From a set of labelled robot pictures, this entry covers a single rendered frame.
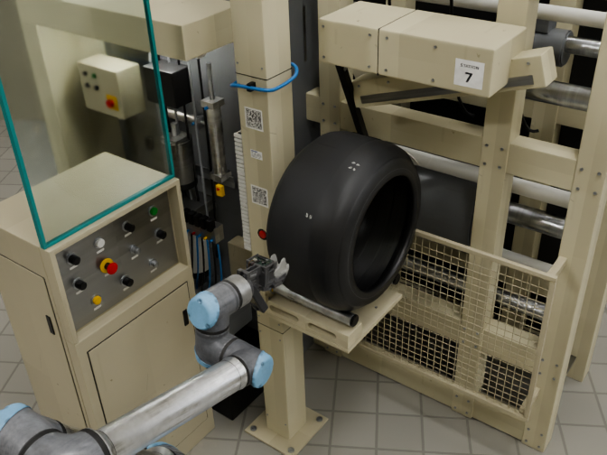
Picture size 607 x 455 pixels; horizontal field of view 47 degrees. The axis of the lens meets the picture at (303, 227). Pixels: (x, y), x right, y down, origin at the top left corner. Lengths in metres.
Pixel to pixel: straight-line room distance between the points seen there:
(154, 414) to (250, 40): 1.17
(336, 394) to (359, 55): 1.70
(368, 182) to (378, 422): 1.46
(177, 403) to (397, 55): 1.23
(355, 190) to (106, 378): 1.13
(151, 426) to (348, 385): 1.93
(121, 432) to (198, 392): 0.22
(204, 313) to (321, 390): 1.66
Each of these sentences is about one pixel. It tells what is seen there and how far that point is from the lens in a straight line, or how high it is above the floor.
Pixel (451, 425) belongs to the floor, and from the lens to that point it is 3.31.
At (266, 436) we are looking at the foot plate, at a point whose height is 0.01.
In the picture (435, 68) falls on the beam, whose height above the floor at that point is 1.70.
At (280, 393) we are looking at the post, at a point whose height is 0.28.
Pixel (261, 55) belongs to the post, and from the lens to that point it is 2.21.
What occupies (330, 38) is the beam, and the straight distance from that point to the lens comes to 2.37.
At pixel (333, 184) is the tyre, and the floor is 1.42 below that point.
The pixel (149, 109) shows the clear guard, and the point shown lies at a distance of 2.38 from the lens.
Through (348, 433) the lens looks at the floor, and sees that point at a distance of 3.24.
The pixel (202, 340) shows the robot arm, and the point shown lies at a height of 1.20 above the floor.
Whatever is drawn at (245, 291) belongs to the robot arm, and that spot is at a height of 1.29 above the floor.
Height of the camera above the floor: 2.44
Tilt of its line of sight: 33 degrees down
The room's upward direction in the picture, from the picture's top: 2 degrees counter-clockwise
